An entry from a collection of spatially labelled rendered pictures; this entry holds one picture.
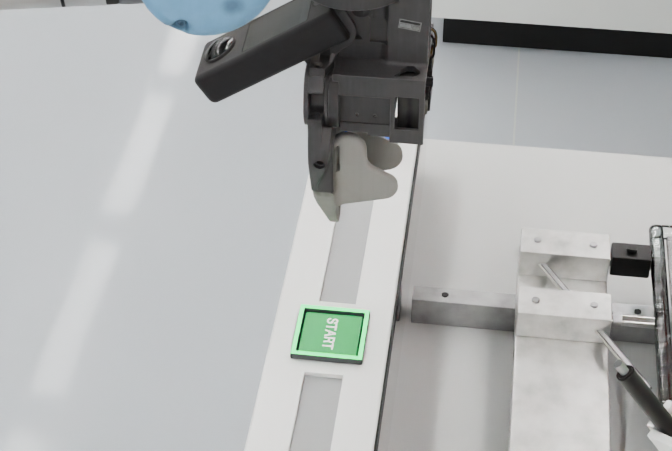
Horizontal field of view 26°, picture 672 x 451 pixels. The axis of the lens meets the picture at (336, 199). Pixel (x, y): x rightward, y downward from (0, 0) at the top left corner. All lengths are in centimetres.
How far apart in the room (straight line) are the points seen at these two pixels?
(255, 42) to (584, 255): 46
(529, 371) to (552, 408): 4
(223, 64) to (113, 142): 201
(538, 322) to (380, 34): 39
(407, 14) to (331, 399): 32
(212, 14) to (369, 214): 56
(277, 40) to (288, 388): 29
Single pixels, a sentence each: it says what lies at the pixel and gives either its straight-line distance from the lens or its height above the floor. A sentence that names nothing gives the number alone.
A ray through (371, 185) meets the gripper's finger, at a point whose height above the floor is 113.
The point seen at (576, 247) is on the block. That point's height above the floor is 91.
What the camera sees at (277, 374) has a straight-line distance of 112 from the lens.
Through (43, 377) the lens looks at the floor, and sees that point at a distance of 250.
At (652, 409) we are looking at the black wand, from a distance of 91.
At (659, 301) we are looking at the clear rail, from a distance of 130.
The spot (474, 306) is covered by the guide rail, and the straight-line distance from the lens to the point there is 135.
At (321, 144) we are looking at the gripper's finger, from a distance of 97.
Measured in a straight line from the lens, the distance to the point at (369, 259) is 122.
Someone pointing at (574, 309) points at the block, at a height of 91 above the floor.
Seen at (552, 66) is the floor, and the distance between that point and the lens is 321.
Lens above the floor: 177
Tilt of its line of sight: 39 degrees down
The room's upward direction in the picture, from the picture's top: straight up
